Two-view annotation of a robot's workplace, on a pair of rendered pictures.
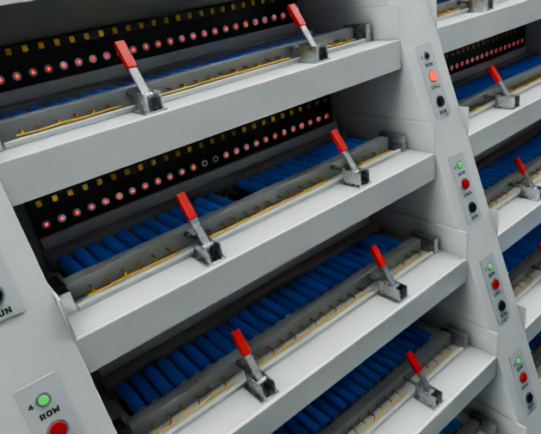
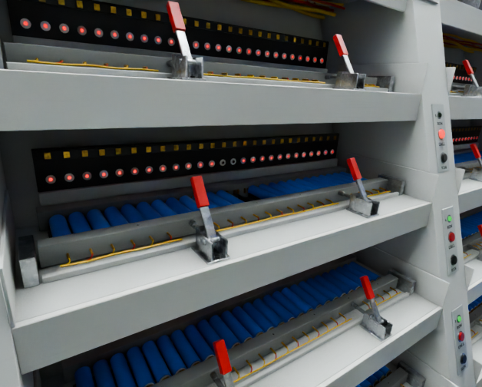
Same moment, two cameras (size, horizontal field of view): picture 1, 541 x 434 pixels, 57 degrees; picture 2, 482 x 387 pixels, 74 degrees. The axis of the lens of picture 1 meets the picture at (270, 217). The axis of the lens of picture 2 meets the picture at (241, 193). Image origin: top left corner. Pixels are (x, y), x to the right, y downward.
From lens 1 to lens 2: 0.27 m
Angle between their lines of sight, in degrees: 7
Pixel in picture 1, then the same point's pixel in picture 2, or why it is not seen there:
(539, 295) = not seen: outside the picture
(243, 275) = (243, 281)
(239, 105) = (278, 102)
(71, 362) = not seen: outside the picture
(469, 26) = (470, 104)
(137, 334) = (103, 331)
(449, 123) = (446, 179)
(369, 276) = (351, 305)
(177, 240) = (180, 226)
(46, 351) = not seen: outside the picture
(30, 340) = not seen: outside the picture
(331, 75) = (363, 104)
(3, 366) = not seen: outside the picture
